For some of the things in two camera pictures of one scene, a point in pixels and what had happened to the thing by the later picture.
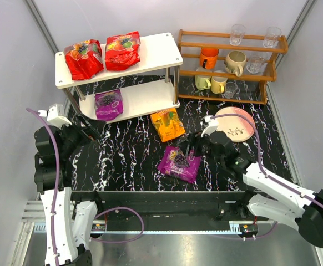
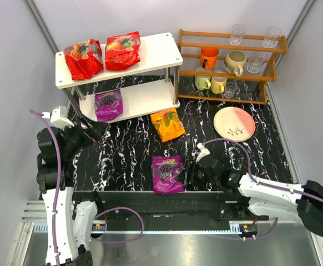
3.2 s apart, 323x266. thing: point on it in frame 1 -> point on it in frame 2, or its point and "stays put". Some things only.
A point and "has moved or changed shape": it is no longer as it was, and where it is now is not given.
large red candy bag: [84, 59] stays put
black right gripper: [196, 145] -> [192, 172]
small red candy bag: [121, 51] stays put
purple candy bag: [175, 162] has moved or changed shape
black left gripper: [81, 130] stays put
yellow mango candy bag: [167, 124] stays put
